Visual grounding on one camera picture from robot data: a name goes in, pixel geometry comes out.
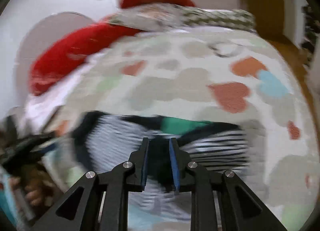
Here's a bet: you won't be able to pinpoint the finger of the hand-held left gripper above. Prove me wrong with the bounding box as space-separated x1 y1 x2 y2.
0 131 59 169

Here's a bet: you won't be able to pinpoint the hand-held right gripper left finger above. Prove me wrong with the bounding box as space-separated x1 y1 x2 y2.
35 137 150 231

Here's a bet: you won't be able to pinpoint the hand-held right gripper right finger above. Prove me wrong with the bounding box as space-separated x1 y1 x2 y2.
169 138 288 231

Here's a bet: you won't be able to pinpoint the black white striped pants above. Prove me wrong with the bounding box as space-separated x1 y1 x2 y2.
72 111 250 221

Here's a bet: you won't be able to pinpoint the person's left hand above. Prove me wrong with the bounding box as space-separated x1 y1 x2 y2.
10 169 54 208

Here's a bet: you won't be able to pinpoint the heart print bed sheet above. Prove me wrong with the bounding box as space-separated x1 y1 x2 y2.
25 28 318 231

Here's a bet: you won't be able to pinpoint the red pillow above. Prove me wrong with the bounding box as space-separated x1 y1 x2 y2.
29 0 196 96

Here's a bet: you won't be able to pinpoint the checkered patterned pillow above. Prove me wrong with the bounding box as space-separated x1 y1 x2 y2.
109 5 256 33

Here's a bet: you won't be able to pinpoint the wooden bed frame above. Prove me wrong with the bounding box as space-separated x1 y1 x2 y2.
244 0 320 112

